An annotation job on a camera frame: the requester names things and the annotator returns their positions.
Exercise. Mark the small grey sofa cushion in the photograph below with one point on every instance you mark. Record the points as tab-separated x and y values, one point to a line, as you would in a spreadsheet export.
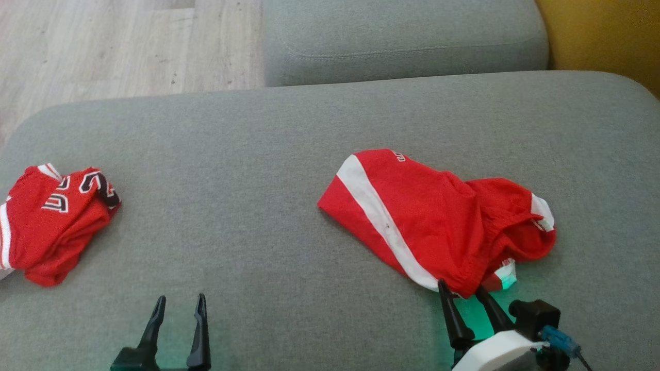
402	31

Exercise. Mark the large grey sofa seat cushion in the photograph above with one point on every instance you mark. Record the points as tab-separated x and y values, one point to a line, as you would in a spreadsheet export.
258	180

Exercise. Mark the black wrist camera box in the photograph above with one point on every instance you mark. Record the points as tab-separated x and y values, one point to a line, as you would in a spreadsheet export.
536	314
129	360

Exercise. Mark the red shorts with white stripe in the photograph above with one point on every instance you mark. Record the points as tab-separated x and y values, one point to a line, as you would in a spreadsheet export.
423	216

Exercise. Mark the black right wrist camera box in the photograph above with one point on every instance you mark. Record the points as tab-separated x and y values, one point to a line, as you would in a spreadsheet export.
536	314

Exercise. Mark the mustard yellow upholstered panel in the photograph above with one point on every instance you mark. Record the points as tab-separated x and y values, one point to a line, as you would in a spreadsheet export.
608	36

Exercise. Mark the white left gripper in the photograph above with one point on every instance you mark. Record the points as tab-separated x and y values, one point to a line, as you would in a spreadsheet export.
170	369

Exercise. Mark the red jersey with black numbers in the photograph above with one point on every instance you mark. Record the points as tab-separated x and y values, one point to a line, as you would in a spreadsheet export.
51	237

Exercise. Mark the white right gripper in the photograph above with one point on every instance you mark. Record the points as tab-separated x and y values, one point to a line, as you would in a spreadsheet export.
500	353

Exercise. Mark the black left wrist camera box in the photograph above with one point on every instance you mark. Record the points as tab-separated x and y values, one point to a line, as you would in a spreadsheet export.
129	360

